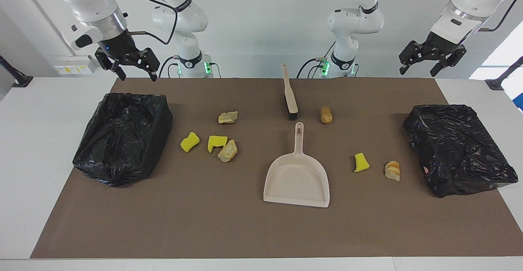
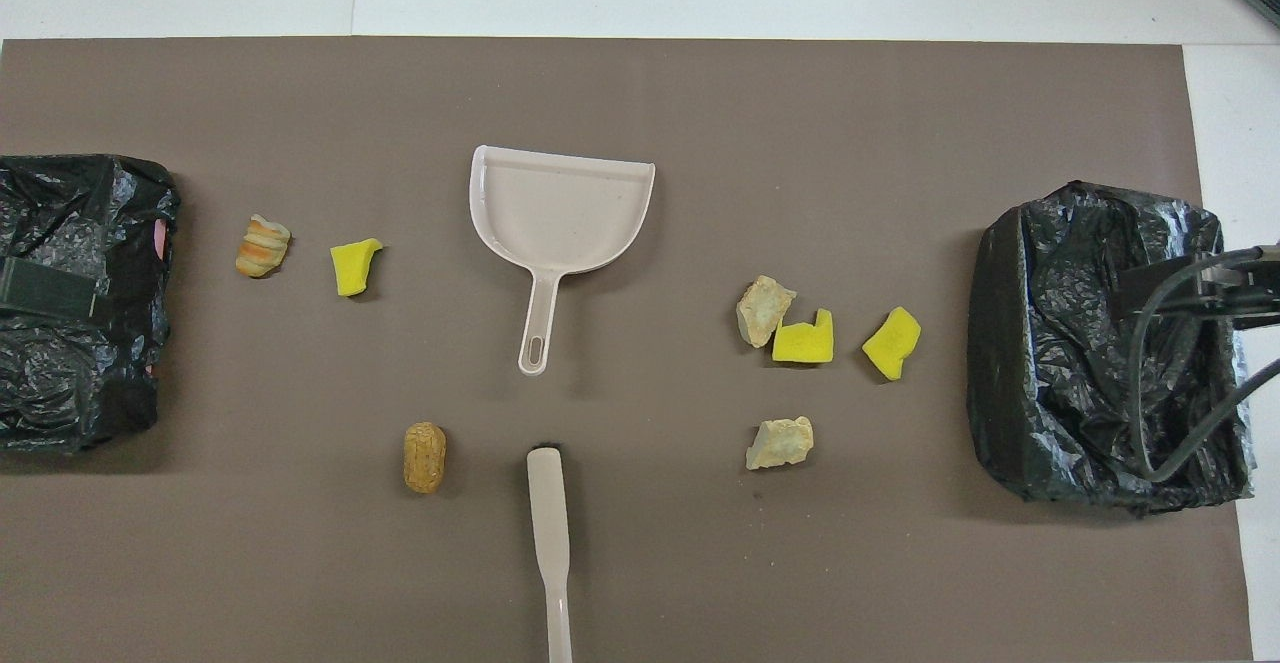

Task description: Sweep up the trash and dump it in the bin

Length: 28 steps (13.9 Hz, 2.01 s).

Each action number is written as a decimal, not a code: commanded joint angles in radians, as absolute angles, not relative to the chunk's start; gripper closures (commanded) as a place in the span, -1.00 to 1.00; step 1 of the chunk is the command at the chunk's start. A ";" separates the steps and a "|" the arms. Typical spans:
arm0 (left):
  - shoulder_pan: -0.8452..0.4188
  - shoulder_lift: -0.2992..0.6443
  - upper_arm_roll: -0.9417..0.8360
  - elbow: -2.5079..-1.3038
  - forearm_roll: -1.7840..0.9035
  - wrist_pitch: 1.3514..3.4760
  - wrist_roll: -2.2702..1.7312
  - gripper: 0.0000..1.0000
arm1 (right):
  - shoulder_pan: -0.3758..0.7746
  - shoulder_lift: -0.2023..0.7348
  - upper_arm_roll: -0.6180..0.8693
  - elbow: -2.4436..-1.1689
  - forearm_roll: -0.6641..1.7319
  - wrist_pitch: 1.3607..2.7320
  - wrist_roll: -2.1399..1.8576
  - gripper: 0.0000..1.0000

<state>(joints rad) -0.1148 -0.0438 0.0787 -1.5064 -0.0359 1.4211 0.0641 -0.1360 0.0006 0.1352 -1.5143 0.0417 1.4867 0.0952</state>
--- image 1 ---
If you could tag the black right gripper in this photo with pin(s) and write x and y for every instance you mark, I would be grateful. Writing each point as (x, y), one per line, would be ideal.
(120, 46)

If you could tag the blue object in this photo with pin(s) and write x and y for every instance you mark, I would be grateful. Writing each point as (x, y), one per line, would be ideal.
(519, 102)

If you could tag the beige plastic dustpan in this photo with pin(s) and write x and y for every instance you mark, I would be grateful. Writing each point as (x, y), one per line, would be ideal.
(296, 179)

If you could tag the yellow sponge piece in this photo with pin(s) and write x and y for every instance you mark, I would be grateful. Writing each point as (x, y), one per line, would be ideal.
(361, 162)
(217, 142)
(189, 142)

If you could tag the brown table mat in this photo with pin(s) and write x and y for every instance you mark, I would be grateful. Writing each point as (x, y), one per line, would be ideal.
(245, 222)

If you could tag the black clamp stand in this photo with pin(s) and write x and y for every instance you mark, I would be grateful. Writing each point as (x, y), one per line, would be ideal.
(18, 79)
(500, 81)

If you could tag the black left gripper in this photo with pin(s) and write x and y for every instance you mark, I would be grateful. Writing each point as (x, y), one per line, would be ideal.
(439, 46)

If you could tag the white wall outlet box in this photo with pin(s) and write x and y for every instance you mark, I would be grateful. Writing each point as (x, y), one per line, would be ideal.
(75, 64)

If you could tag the brown bread roll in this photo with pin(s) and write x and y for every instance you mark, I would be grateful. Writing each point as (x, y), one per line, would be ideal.
(326, 115)

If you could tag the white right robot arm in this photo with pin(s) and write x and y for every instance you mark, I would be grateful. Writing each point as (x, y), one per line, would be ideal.
(190, 17)

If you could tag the beige hand brush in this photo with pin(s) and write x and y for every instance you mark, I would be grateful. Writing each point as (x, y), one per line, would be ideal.
(291, 101)

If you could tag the striped tan bread piece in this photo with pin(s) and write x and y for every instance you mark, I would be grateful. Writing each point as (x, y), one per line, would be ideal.
(392, 171)

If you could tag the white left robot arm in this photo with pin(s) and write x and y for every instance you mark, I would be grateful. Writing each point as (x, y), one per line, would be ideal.
(359, 21)

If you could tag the black bag lined bin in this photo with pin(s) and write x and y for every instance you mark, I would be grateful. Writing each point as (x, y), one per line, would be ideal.
(122, 140)
(457, 148)

